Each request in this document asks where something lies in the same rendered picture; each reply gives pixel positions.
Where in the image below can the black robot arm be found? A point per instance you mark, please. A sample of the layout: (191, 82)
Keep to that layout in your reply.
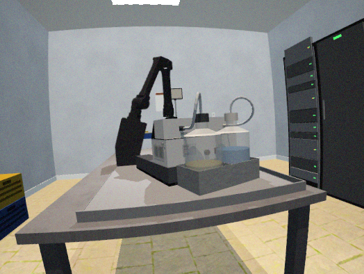
(143, 101)

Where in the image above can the clear bottle with grey cap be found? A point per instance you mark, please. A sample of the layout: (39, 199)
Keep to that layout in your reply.
(235, 141)

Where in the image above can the clear plastic bottle with black cap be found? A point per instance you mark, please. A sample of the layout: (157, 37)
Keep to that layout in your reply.
(203, 146)

